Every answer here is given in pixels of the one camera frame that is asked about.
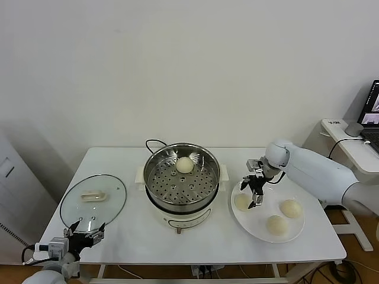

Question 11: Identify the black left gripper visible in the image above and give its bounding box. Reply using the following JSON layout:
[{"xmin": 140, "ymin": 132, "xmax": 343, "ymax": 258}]
[{"xmin": 63, "ymin": 220, "xmax": 107, "ymax": 258}]

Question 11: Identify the grey cylindrical speaker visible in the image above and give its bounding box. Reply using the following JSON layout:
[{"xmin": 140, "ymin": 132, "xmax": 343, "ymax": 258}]
[{"xmin": 344, "ymin": 123, "xmax": 364, "ymax": 138}]

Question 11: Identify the white power strip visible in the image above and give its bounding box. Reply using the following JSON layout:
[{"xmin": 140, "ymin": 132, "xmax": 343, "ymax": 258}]
[{"xmin": 191, "ymin": 265, "xmax": 224, "ymax": 279}]

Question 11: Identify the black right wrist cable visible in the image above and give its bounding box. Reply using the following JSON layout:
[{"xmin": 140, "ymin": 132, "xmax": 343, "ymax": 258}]
[{"xmin": 266, "ymin": 171, "xmax": 287, "ymax": 186}]

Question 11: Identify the black open laptop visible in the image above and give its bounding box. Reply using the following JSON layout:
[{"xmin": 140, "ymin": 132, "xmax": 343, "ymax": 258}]
[{"xmin": 356, "ymin": 79, "xmax": 379, "ymax": 146}]

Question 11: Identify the white floor cable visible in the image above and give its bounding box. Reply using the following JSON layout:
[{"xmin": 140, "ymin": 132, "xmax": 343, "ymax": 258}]
[{"xmin": 118, "ymin": 264, "xmax": 143, "ymax": 279}]

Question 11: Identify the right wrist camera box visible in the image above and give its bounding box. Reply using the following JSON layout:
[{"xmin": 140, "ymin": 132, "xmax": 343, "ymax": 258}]
[{"xmin": 246, "ymin": 159, "xmax": 264, "ymax": 172}]

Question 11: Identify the white round plate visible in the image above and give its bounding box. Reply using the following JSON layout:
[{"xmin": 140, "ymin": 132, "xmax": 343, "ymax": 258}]
[{"xmin": 230, "ymin": 176, "xmax": 306, "ymax": 244}]

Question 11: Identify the black power adapter cable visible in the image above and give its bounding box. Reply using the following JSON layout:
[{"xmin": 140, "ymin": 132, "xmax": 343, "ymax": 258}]
[{"xmin": 327, "ymin": 138, "xmax": 371, "ymax": 160}]

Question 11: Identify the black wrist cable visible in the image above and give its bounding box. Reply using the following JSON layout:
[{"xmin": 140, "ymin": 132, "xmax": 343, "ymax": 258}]
[
  {"xmin": 266, "ymin": 171, "xmax": 287, "ymax": 186},
  {"xmin": 22, "ymin": 247, "xmax": 42, "ymax": 266}
]

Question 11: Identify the white table frame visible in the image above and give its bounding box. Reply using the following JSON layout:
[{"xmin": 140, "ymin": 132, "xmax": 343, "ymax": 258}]
[{"xmin": 70, "ymin": 262, "xmax": 344, "ymax": 284}]

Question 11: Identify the round glass pot lid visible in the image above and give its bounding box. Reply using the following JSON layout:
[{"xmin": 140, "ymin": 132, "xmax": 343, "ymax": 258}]
[{"xmin": 59, "ymin": 174, "xmax": 127, "ymax": 232}]

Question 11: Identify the white steamed baozi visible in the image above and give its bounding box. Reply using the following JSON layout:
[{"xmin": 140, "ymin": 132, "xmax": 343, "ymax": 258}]
[
  {"xmin": 235, "ymin": 193, "xmax": 252, "ymax": 212},
  {"xmin": 280, "ymin": 199, "xmax": 303, "ymax": 220},
  {"xmin": 266, "ymin": 215, "xmax": 290, "ymax": 236},
  {"xmin": 176, "ymin": 156, "xmax": 195, "ymax": 174}
]

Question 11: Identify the cream electric cooker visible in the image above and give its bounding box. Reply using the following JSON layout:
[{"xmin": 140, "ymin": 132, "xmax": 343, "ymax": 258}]
[{"xmin": 136, "ymin": 177, "xmax": 230, "ymax": 236}]

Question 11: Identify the white side desk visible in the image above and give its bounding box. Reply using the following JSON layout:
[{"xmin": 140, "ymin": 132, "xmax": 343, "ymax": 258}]
[{"xmin": 296, "ymin": 118, "xmax": 379, "ymax": 254}]

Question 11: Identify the white cabinet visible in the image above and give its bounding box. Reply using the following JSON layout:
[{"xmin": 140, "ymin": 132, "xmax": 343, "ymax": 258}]
[{"xmin": 0, "ymin": 130, "xmax": 59, "ymax": 266}]

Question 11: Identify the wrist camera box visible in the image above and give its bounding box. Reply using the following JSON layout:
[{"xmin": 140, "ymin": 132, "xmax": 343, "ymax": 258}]
[
  {"xmin": 34, "ymin": 236, "xmax": 69, "ymax": 258},
  {"xmin": 246, "ymin": 159, "xmax": 264, "ymax": 172}
]

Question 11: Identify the black floor cable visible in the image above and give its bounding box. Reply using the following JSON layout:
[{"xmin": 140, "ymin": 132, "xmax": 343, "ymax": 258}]
[{"xmin": 336, "ymin": 260, "xmax": 361, "ymax": 284}]

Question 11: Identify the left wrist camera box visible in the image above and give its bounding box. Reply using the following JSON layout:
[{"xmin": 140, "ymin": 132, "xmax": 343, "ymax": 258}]
[{"xmin": 34, "ymin": 236, "xmax": 69, "ymax": 258}]

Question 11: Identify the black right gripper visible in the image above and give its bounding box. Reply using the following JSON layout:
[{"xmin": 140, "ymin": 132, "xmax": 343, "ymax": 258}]
[{"xmin": 240, "ymin": 172, "xmax": 269, "ymax": 209}]

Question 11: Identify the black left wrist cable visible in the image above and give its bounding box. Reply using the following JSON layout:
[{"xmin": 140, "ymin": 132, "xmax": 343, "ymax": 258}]
[{"xmin": 22, "ymin": 247, "xmax": 42, "ymax": 266}]

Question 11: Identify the black cooker power cord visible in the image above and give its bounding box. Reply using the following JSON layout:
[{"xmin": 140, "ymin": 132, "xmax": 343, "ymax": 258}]
[{"xmin": 144, "ymin": 138, "xmax": 171, "ymax": 154}]

